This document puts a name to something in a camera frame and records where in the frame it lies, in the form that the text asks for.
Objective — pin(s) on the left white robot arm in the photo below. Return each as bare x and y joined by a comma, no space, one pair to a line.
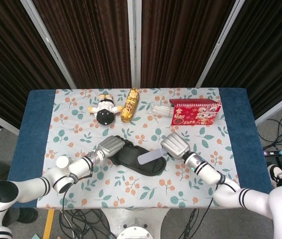
31,188

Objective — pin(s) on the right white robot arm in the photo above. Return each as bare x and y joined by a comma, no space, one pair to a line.
230,194

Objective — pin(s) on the blue table cover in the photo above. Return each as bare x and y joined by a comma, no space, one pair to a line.
36,112

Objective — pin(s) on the black shoe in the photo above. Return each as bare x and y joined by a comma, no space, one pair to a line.
24,215

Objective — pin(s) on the floral printed tablecloth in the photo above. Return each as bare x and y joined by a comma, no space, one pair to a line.
140,191

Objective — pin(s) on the white black sneaker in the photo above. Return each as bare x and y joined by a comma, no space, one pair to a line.
276,174

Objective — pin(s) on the clear plastic packet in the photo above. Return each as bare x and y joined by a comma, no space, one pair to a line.
160,110

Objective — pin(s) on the black rubber slipper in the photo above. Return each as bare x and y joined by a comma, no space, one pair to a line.
130,159

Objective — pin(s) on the black headed plush doll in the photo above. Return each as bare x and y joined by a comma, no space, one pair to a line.
104,113

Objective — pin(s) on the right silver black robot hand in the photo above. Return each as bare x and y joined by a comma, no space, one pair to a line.
176,145

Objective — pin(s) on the gold foil snack package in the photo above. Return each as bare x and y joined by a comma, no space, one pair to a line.
128,105

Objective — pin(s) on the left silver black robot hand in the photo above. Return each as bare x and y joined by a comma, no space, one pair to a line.
111,147

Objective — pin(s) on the red 2026 desk calendar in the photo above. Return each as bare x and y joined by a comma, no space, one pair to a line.
195,114

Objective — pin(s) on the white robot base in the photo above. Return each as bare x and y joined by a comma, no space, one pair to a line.
134,224

